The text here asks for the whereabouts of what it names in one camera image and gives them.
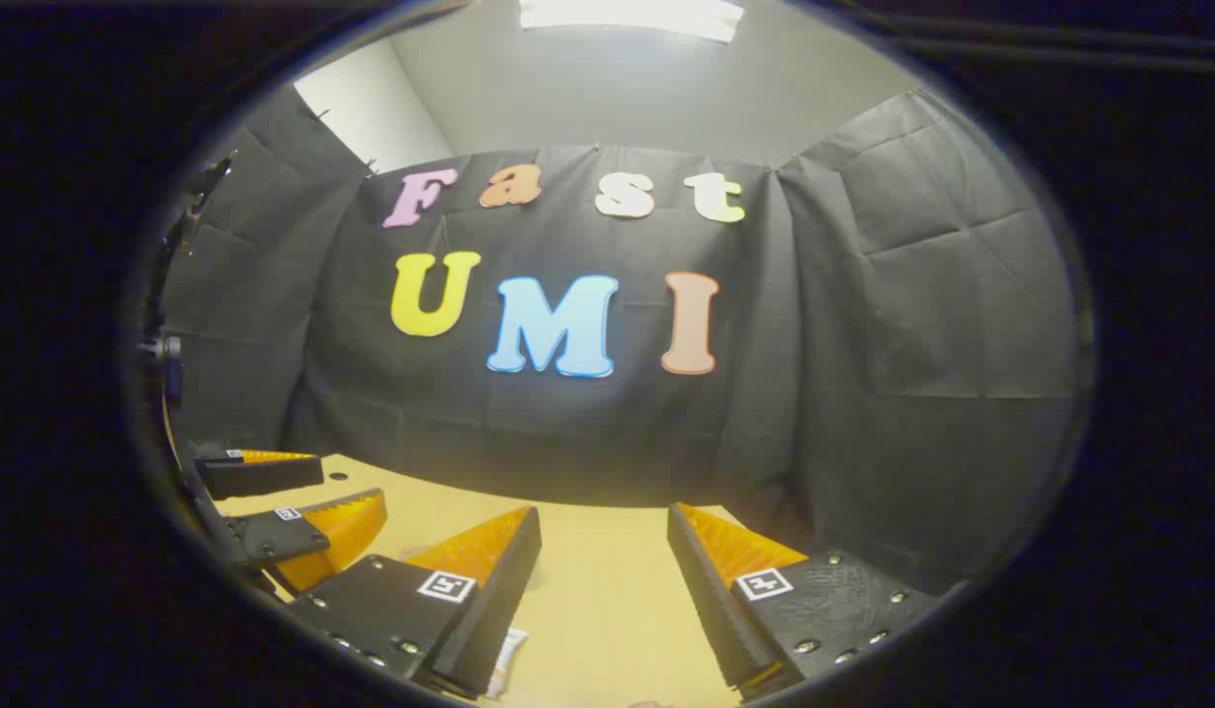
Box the black backdrop cloth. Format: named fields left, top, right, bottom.
left=160, top=88, right=1086, bottom=597

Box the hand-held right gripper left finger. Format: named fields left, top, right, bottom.
left=285, top=505, right=544, bottom=701

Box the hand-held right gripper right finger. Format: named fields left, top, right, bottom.
left=666, top=501, right=940, bottom=701

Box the light wooden desktop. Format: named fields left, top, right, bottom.
left=163, top=393, right=800, bottom=708

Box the white toothpaste tube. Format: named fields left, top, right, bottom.
left=484, top=627, right=531, bottom=702

